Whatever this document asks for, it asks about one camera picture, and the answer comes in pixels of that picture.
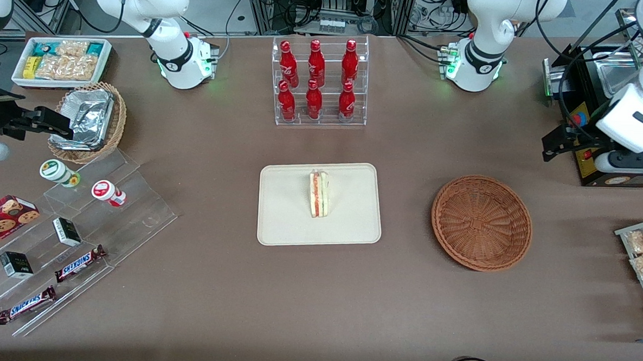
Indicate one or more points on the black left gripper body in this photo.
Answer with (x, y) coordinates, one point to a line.
(580, 136)

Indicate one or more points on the triangular sandwich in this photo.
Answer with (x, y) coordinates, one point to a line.
(319, 194)

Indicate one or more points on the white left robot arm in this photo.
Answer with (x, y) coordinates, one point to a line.
(482, 30)

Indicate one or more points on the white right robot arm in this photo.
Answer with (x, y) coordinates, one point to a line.
(175, 60)

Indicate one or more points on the light brown wicker basket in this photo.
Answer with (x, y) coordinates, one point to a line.
(119, 123)

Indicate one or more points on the dark brown wicker basket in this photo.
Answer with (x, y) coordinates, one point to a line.
(482, 225)

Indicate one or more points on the cream plastic tray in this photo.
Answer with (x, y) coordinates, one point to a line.
(288, 206)

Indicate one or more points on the silver foil trays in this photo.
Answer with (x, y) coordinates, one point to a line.
(88, 119)

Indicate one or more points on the green lid yogurt cup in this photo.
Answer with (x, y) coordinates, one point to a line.
(55, 170)

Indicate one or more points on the black food warmer machine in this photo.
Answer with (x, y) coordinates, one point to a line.
(625, 180)

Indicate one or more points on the clear bag of puffed snacks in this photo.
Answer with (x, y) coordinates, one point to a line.
(68, 67)

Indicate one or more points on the yellow snack packet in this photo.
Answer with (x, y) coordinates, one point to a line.
(31, 67)

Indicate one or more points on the teal snack packet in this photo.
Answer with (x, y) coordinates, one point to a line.
(43, 49)
(95, 48)

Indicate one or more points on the white rectangular snack bin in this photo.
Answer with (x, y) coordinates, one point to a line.
(105, 57)

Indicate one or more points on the red lid yogurt cup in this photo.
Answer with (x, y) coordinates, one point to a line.
(104, 190)

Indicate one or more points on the small black box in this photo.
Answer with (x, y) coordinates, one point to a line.
(16, 265)
(67, 232)

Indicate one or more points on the clear acrylic step display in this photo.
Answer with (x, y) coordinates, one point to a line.
(135, 216)

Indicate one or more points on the snickers chocolate bar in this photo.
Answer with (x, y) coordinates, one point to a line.
(25, 305)
(79, 264)

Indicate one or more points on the red cola bottle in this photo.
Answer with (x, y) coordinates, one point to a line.
(287, 103)
(346, 103)
(316, 63)
(288, 65)
(314, 101)
(350, 62)

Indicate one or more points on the clear acrylic bottle rack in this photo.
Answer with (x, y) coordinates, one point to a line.
(329, 121)

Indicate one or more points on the white power strip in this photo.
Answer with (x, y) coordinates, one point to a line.
(331, 26)

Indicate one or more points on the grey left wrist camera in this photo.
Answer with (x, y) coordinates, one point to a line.
(621, 162)

